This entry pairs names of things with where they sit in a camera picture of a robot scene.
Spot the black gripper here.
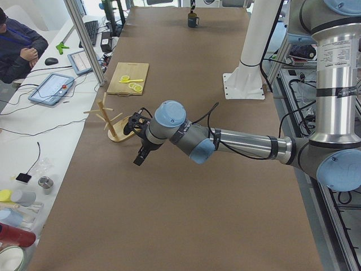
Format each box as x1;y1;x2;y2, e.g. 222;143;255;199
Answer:
133;137;158;166

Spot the dark green mug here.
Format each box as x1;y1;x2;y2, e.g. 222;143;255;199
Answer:
187;12;199;28

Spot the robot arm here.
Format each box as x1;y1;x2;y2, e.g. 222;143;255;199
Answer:
122;7;292;184

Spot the wooden cup rack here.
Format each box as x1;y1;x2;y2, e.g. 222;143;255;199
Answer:
83;93;135;143

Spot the small steel cup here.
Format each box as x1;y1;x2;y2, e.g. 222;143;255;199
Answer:
38;176;54;195

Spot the grey cup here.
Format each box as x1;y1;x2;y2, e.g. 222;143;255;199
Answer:
10;190;36;207

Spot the yellow cup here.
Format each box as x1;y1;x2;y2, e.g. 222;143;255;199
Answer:
0;189;12;202

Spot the light blue cup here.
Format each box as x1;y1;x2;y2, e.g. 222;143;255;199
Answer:
0;208;23;227

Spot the lemon slice front left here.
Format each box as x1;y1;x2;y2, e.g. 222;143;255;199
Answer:
120;75;130;82

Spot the bamboo cutting board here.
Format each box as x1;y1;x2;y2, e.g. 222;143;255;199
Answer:
107;62;149;96

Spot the black power adapter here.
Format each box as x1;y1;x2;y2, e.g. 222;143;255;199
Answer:
100;32;112;53

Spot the clear plastic bag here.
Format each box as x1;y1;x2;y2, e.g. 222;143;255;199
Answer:
32;158;54;177

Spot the black keyboard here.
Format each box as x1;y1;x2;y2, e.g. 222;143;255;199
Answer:
84;20;99;46

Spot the near teach pendant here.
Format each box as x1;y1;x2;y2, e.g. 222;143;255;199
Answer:
28;73;75;106

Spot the teach pendant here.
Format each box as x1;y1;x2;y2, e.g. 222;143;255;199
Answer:
67;50;93;76
28;73;75;106

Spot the far teach pendant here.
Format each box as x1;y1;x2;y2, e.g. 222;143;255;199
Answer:
67;50;93;76

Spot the small black square pad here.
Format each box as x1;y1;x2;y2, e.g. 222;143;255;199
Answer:
15;173;32;183

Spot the black computer mouse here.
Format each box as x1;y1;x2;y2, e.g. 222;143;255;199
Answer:
45;57;59;65

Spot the green plastic clamp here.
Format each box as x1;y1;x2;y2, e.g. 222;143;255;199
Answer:
56;42;69;55

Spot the seated person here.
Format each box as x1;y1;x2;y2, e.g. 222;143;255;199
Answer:
1;10;49;84

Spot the green rimmed white bowl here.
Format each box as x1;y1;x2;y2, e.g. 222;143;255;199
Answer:
0;246;26;271

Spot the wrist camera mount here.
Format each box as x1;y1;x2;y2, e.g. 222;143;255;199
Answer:
123;111;151;138

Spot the white camera mast base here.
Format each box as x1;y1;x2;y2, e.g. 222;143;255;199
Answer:
223;0;283;100

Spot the aluminium frame post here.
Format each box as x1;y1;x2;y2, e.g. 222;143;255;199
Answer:
64;0;105;86

